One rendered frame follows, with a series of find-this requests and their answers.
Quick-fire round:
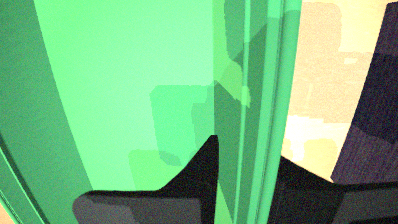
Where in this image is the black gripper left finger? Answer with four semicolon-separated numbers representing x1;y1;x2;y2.
72;135;219;224

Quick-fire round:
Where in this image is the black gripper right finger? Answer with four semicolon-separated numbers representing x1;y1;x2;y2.
267;155;398;224

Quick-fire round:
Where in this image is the green plastic tray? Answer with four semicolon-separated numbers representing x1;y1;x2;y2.
0;0;303;224

